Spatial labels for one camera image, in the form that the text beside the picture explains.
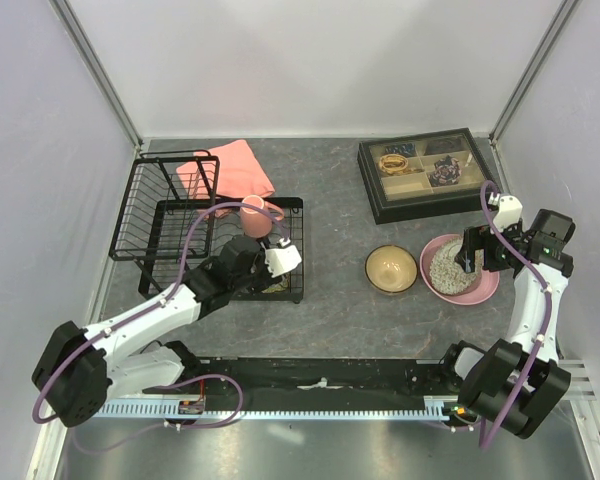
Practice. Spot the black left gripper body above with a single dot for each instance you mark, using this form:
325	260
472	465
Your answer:
258	278

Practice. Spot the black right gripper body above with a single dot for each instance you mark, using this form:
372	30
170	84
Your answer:
496	257

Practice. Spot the speckled ceramic plate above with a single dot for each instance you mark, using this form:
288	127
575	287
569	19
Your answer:
446	275

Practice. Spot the pink plate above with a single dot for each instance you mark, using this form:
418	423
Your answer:
481	290

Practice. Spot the small white patterned bowl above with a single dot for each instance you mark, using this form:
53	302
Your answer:
279	287

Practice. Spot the pink ceramic mug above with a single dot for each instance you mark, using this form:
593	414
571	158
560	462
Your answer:
257	216

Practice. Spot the brown floral bowl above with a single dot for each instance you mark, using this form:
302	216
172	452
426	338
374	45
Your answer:
391	269

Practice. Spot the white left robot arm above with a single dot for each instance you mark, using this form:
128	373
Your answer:
82	368

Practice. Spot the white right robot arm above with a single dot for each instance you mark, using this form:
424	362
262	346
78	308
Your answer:
517	382

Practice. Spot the black compartment display box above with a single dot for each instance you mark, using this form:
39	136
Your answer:
398	187

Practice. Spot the dark floral fabric rosette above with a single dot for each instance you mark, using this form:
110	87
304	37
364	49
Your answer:
447	172

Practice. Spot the pink folded cloth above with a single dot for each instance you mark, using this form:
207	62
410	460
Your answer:
238	174

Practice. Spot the blue patterned fabric roll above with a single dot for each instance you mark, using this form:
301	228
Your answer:
404	149

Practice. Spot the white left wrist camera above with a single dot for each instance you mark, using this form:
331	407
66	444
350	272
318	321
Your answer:
283	258

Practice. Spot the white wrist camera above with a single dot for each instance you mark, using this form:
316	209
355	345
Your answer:
283	258
508	210

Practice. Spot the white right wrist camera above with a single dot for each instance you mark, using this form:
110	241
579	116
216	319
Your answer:
508	210

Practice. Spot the black wire dish rack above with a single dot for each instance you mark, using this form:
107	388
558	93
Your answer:
156	214

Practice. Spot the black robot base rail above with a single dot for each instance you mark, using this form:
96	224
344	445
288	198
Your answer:
319	385

